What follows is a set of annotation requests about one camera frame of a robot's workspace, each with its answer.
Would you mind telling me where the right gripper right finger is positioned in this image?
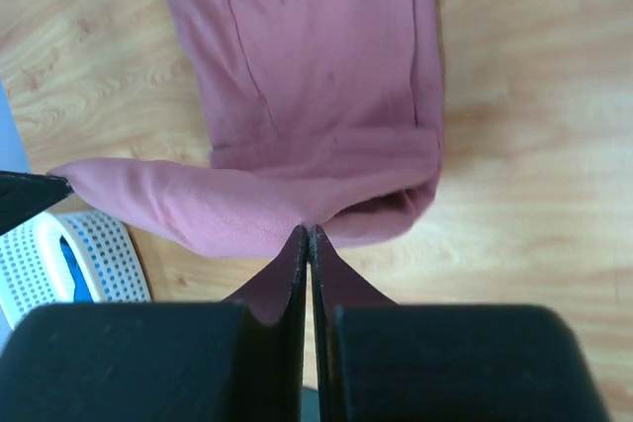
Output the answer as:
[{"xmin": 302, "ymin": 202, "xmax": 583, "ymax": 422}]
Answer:
[{"xmin": 310, "ymin": 227, "xmax": 609, "ymax": 421}]

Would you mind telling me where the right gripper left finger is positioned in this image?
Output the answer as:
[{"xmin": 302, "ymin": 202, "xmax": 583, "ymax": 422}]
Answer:
[{"xmin": 1, "ymin": 227, "xmax": 308, "ymax": 421}]

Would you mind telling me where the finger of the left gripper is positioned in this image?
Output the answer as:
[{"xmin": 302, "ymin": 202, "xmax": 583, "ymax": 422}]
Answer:
[{"xmin": 0, "ymin": 171, "xmax": 73, "ymax": 235}]

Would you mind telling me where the pink t shirt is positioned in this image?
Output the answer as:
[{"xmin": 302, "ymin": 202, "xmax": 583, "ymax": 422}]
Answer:
[{"xmin": 55, "ymin": 0, "xmax": 443, "ymax": 257}]

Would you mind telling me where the white plastic laundry basket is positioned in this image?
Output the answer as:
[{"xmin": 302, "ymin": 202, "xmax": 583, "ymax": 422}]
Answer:
[{"xmin": 1, "ymin": 211, "xmax": 151, "ymax": 328}]

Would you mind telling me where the blue t shirt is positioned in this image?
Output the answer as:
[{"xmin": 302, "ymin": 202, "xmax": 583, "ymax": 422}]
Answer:
[{"xmin": 59, "ymin": 237, "xmax": 93, "ymax": 302}]

